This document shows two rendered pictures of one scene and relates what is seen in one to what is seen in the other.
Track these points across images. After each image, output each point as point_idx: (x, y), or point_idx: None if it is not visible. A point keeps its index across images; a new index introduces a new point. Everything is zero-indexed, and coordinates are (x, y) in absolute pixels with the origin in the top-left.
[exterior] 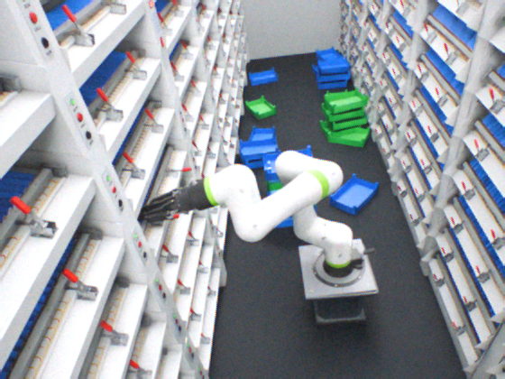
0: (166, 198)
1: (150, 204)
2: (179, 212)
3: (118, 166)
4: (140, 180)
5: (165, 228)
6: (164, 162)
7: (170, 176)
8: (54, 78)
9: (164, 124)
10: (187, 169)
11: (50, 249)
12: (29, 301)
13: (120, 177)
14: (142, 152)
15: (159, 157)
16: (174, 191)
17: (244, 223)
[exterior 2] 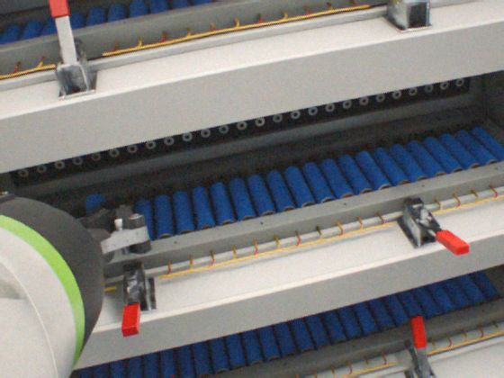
0: (77, 219)
1: (98, 212)
2: (409, 371)
3: (80, 30)
4: (57, 94)
5: (141, 337)
6: (440, 180)
7: (405, 230)
8: None
9: (468, 19)
10: (449, 239)
11: None
12: None
13: (47, 59)
14: (234, 42)
15: (287, 96)
16: (124, 224)
17: None
